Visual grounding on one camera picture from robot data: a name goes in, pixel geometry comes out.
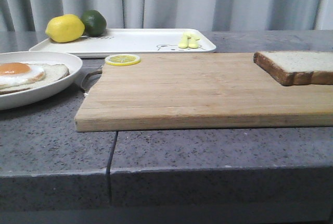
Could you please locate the yellow lemon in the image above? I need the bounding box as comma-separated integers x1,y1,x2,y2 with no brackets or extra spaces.
45,14,85,43

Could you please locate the white round plate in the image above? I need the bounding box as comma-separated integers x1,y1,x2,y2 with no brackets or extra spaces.
1,51,83,110

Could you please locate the yellow plastic fork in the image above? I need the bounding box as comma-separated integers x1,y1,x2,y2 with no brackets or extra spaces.
178,32,191,49

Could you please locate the lemon slice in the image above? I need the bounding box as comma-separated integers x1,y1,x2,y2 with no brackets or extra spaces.
105,54,141,66

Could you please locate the wooden cutting board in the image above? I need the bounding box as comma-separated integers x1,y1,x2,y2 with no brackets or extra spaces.
75,53,332,132

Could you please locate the bread slice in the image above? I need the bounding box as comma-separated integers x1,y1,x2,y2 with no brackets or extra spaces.
253,51,332,86
1,64,70,95

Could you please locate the fried egg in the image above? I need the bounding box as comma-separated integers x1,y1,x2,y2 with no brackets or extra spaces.
1,63,45,89

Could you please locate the grey curtain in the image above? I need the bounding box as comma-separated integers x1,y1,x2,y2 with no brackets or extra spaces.
1,0,332,31

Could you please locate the white rectangular bear tray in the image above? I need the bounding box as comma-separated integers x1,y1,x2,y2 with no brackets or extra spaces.
30,29,216,58

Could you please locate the green lime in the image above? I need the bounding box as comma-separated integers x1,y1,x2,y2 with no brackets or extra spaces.
81,10,107,36

